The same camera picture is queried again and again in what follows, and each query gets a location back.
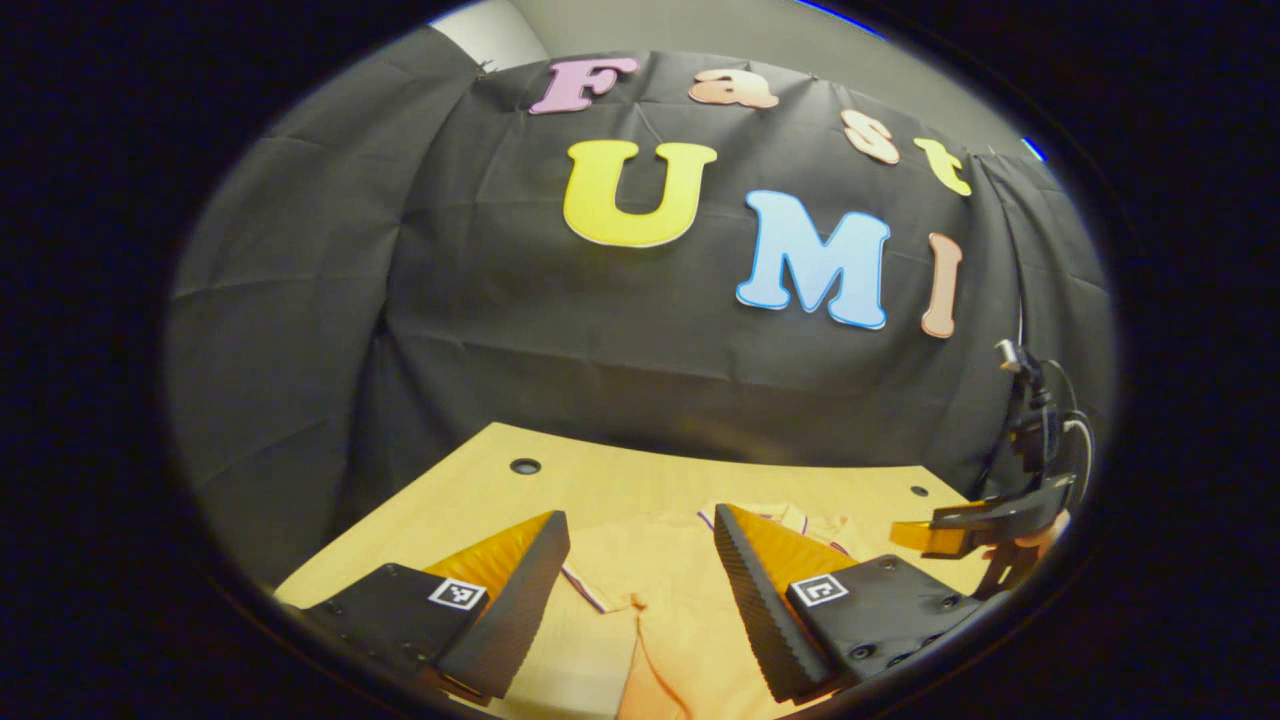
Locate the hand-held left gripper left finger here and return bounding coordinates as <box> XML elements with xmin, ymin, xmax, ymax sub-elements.
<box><xmin>298</xmin><ymin>510</ymin><xmax>572</xmax><ymax>701</ymax></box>

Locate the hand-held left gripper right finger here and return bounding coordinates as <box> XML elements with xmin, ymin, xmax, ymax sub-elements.
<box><xmin>712</xmin><ymin>503</ymin><xmax>986</xmax><ymax>704</ymax></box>

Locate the orange T-shirt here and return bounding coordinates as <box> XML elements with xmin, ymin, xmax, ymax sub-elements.
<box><xmin>558</xmin><ymin>500</ymin><xmax>901</xmax><ymax>720</ymax></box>

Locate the black backdrop cloth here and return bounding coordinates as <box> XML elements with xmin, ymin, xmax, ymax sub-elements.
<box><xmin>165</xmin><ymin>25</ymin><xmax>1116</xmax><ymax>591</ymax></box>

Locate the black hanging cable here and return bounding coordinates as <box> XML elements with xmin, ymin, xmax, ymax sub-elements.
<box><xmin>998</xmin><ymin>165</ymin><xmax>1031</xmax><ymax>346</ymax></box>

